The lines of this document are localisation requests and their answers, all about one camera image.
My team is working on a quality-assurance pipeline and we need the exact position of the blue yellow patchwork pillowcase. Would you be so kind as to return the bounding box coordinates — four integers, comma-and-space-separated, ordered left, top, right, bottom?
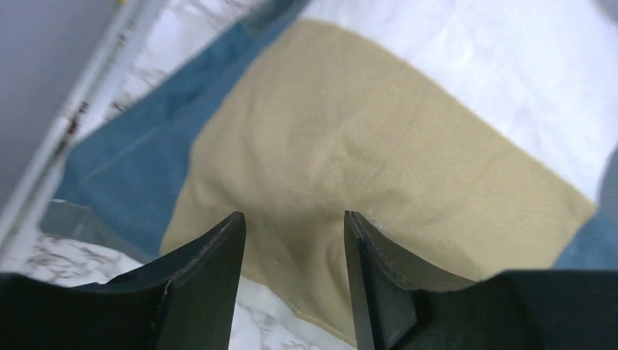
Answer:
54, 1, 617, 349

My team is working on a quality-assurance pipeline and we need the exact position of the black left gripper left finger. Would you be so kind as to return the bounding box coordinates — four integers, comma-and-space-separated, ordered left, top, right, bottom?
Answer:
1, 211, 246, 349

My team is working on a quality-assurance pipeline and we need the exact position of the aluminium table edge rail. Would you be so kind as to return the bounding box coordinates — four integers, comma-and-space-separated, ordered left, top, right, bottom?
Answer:
1, 1, 144, 241

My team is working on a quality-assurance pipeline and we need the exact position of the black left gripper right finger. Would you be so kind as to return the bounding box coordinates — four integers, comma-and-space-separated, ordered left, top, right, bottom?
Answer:
344, 211, 617, 349

